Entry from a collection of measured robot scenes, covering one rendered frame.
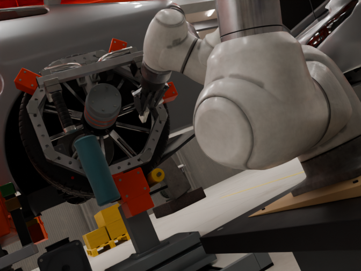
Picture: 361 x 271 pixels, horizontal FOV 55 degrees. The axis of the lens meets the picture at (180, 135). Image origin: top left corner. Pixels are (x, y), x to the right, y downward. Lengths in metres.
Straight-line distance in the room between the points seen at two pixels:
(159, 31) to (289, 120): 0.48
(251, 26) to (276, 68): 0.08
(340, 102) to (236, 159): 0.26
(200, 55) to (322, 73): 0.33
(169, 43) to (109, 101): 0.54
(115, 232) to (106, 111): 5.03
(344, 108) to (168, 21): 0.45
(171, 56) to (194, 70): 0.07
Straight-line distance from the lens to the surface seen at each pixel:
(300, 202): 0.66
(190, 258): 1.51
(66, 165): 1.44
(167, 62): 0.93
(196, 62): 0.90
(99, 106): 1.36
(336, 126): 0.67
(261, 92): 0.49
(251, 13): 0.55
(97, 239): 6.26
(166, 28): 0.88
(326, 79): 0.68
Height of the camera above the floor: 0.41
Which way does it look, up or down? 8 degrees up
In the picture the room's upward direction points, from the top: 24 degrees counter-clockwise
